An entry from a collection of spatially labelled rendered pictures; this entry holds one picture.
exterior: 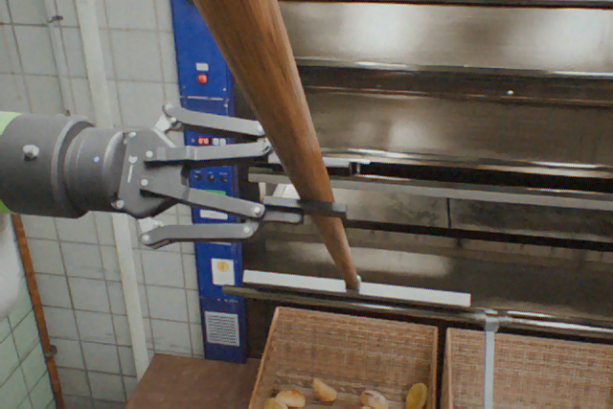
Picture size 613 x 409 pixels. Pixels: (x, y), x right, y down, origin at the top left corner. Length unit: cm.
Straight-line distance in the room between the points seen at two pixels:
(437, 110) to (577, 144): 39
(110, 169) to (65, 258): 187
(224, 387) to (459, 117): 123
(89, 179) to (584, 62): 145
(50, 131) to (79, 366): 221
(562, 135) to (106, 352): 183
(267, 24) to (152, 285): 210
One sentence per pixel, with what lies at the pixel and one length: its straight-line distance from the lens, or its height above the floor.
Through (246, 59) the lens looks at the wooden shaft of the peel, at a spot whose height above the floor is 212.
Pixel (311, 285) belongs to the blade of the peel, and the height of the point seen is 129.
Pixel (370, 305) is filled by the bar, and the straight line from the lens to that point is 167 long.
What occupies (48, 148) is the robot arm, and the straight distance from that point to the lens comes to 56.
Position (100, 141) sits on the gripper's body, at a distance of 55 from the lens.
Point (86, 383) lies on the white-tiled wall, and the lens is 278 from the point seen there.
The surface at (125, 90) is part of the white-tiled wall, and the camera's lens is 199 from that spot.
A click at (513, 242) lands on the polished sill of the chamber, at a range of 201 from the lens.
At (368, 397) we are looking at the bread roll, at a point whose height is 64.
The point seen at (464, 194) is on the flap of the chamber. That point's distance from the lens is 174.
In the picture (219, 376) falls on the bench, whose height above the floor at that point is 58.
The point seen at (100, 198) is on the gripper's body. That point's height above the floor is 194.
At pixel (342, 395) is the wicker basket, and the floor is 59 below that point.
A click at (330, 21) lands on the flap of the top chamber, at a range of 176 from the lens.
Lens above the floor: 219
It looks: 27 degrees down
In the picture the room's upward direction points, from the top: straight up
